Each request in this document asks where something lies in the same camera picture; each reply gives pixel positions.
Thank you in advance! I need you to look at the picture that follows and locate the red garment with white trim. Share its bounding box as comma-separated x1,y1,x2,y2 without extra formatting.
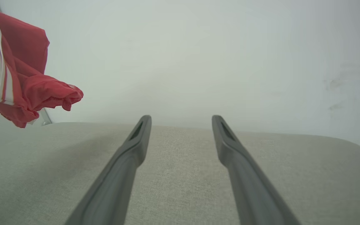
0,4,84,128

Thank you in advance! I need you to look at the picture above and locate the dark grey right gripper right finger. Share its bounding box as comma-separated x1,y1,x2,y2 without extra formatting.
212,115,301,225

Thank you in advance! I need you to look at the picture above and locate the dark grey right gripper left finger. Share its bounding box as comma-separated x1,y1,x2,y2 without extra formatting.
64,115,153,225

